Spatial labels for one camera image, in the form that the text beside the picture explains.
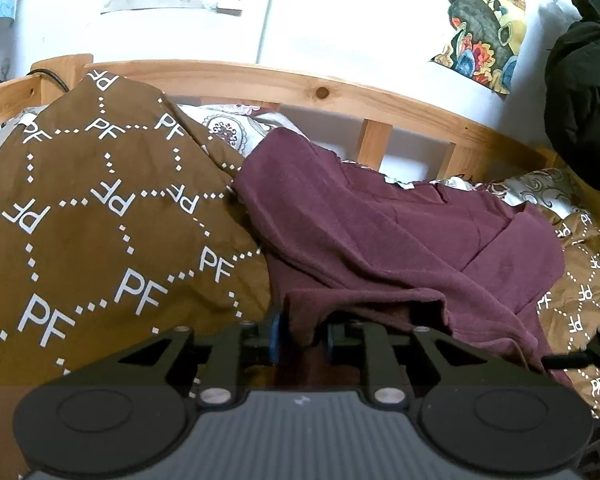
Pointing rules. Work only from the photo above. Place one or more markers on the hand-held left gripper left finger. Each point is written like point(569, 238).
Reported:
point(276, 337)

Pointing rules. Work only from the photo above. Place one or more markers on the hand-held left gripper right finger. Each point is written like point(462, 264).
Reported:
point(340, 342)

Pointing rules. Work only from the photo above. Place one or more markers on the white wall pipe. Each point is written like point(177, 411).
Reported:
point(269, 15)

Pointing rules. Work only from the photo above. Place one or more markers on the black puffy jacket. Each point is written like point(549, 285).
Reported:
point(585, 90)

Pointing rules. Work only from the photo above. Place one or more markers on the white grey patterned pillow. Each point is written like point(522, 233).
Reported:
point(230, 125)

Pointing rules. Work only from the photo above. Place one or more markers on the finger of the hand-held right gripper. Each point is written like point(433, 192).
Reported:
point(565, 360)

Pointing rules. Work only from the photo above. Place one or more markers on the maroon long-sleeved shirt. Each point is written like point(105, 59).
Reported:
point(390, 240)

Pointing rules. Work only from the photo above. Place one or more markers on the landscape wall poster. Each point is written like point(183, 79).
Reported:
point(485, 20)

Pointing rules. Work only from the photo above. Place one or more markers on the wooden bed frame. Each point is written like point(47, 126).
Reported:
point(405, 105)

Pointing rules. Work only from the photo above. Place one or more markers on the brown printed blanket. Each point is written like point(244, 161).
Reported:
point(105, 220)

